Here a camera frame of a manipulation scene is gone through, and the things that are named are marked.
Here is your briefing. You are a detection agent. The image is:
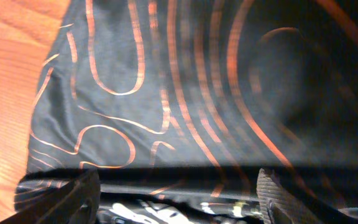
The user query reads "black printed cycling jersey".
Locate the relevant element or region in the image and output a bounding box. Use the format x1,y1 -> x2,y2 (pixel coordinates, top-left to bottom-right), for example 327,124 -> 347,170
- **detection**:
14,0 -> 358,223

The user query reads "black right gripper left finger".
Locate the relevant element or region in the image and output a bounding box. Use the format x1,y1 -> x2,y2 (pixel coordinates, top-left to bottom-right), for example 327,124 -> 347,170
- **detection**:
0,170 -> 101,224

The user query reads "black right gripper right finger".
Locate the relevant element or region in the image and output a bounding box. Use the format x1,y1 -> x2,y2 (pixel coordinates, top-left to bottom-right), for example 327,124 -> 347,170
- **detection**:
256,169 -> 350,224

